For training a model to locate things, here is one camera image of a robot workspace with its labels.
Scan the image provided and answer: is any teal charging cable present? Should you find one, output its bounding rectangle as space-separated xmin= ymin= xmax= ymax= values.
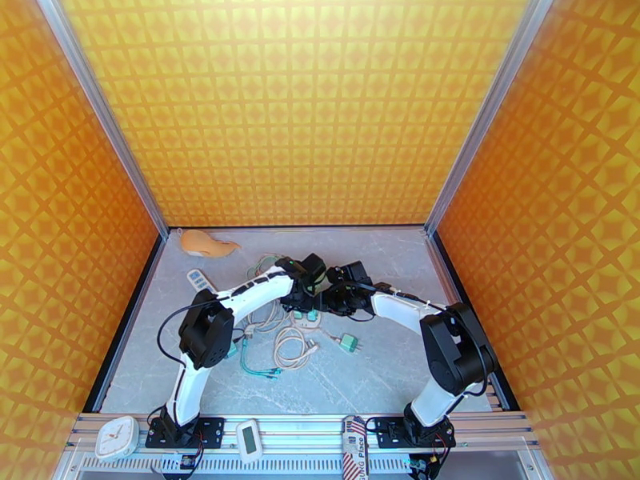
xmin=238 ymin=335 xmax=283 ymax=382

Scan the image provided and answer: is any beige charging cable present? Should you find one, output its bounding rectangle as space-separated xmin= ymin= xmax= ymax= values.
xmin=272 ymin=326 xmax=321 ymax=371

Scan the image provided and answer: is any aluminium frame post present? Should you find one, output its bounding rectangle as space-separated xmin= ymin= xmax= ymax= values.
xmin=423 ymin=0 xmax=558 ymax=238
xmin=33 ymin=0 xmax=170 ymax=241

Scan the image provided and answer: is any pink charging cable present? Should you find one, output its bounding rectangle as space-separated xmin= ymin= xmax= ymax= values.
xmin=243 ymin=299 xmax=294 ymax=338

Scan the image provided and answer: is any white digital timer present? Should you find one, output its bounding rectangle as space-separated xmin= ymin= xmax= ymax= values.
xmin=234 ymin=418 xmax=263 ymax=464

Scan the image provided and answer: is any long white power strip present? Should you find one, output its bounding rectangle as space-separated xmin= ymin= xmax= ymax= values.
xmin=186 ymin=268 xmax=217 ymax=296

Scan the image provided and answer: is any perforated metal panel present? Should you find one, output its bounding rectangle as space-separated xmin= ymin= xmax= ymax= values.
xmin=52 ymin=450 xmax=551 ymax=480

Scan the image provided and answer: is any orange soft toy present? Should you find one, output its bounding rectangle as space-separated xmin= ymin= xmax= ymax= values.
xmin=179 ymin=229 xmax=242 ymax=260

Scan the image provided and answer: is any small circuit board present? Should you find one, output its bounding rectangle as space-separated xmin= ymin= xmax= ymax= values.
xmin=161 ymin=453 xmax=199 ymax=480
xmin=407 ymin=455 xmax=444 ymax=480

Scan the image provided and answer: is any white square clock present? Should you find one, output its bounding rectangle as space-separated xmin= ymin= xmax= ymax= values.
xmin=94 ymin=415 xmax=140 ymax=462

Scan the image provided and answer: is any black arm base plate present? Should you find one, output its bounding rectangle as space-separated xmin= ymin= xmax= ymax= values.
xmin=145 ymin=417 xmax=226 ymax=450
xmin=374 ymin=417 xmax=457 ymax=450

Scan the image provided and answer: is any oval white power socket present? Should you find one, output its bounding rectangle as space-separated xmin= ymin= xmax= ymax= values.
xmin=291 ymin=309 xmax=322 ymax=331

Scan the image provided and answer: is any aluminium front rail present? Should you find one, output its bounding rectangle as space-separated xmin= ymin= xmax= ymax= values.
xmin=63 ymin=412 xmax=540 ymax=452

